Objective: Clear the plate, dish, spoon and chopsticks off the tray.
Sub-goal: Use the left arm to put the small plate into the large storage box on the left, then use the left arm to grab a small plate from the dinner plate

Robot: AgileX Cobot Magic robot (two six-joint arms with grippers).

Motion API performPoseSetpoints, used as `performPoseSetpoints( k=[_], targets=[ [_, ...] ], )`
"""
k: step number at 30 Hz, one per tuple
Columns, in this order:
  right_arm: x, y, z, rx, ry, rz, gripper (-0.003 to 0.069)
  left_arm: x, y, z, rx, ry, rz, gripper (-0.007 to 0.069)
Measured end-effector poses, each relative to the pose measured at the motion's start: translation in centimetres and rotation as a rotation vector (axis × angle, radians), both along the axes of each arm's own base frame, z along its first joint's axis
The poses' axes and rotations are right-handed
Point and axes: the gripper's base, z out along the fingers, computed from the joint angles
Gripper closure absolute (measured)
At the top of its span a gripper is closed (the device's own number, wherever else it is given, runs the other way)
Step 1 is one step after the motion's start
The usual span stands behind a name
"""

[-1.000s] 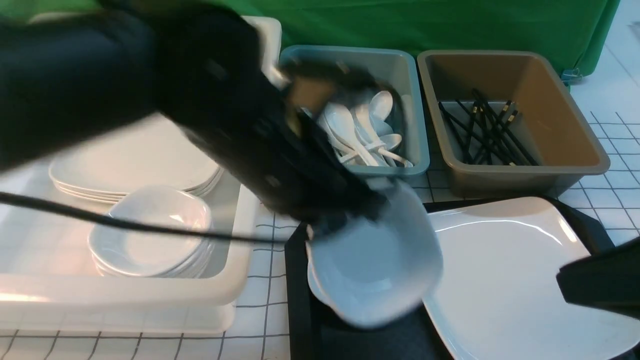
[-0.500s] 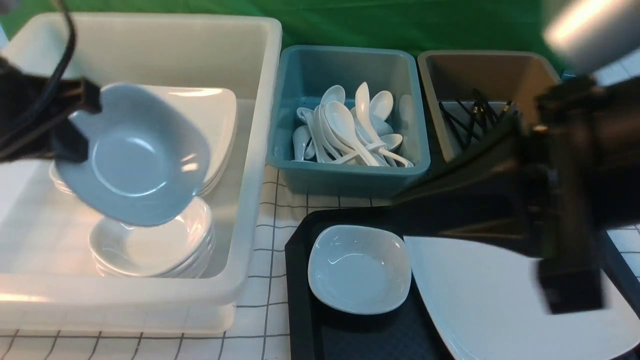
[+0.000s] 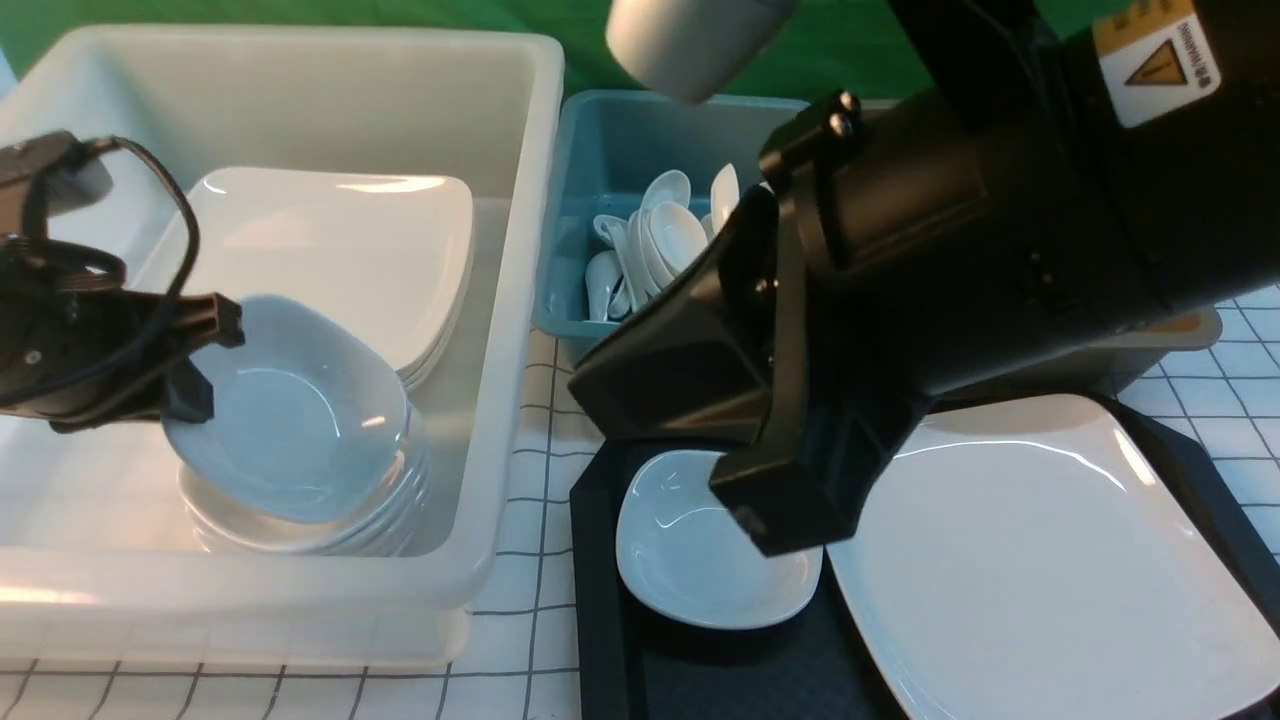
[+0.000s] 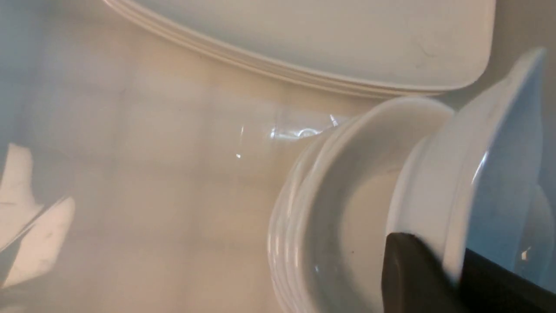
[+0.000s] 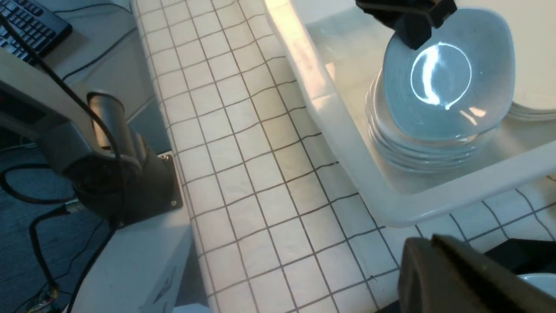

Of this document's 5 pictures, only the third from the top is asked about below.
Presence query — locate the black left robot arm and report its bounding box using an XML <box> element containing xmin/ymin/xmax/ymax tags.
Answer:
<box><xmin>1</xmin><ymin>129</ymin><xmax>244</xmax><ymax>434</ymax></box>

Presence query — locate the stack of white bowls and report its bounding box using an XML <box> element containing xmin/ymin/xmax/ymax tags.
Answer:
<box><xmin>177</xmin><ymin>405</ymin><xmax>430</xmax><ymax>557</ymax></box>

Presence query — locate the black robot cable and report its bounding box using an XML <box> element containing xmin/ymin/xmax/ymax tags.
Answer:
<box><xmin>0</xmin><ymin>135</ymin><xmax>201</xmax><ymax>386</ymax></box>

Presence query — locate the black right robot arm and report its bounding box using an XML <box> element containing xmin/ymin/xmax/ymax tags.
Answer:
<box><xmin>570</xmin><ymin>1</ymin><xmax>1279</xmax><ymax>556</ymax></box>

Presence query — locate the green cloth backdrop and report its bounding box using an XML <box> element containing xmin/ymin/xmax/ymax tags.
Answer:
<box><xmin>1</xmin><ymin>1</ymin><xmax>931</xmax><ymax>100</ymax></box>

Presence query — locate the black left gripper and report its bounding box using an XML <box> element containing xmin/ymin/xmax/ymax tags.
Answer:
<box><xmin>3</xmin><ymin>234</ymin><xmax>244</xmax><ymax>434</ymax></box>

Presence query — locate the white grid tablecloth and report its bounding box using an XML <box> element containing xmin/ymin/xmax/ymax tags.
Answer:
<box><xmin>0</xmin><ymin>284</ymin><xmax>1280</xmax><ymax>720</ymax></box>

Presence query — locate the white bowl tray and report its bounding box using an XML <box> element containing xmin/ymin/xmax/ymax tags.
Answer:
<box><xmin>614</xmin><ymin>448</ymin><xmax>823</xmax><ymax>632</ymax></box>
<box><xmin>163</xmin><ymin>293</ymin><xmax>428</xmax><ymax>524</ymax></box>

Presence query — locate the pile of white spoons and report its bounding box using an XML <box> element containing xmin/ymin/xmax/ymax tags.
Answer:
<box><xmin>582</xmin><ymin>164</ymin><xmax>741</xmax><ymax>325</ymax></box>

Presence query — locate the black serving tray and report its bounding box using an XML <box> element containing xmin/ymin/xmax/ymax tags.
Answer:
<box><xmin>570</xmin><ymin>397</ymin><xmax>1277</xmax><ymax>719</ymax></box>

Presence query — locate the stack of white plates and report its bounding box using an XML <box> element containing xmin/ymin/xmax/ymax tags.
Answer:
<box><xmin>184</xmin><ymin>167</ymin><xmax>475</xmax><ymax>389</ymax></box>

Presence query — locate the teal plastic bin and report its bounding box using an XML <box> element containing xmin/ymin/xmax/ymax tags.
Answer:
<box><xmin>532</xmin><ymin>90</ymin><xmax>806</xmax><ymax>368</ymax></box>

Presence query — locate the large white square plate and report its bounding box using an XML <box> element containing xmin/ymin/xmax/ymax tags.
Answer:
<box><xmin>826</xmin><ymin>395</ymin><xmax>1279</xmax><ymax>719</ymax></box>

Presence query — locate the brown plastic bin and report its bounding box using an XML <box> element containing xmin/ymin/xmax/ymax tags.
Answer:
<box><xmin>942</xmin><ymin>306</ymin><xmax>1222</xmax><ymax>402</ymax></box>

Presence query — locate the large white plastic bin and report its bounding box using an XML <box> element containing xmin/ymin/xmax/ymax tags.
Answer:
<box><xmin>3</xmin><ymin>26</ymin><xmax>564</xmax><ymax>673</ymax></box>

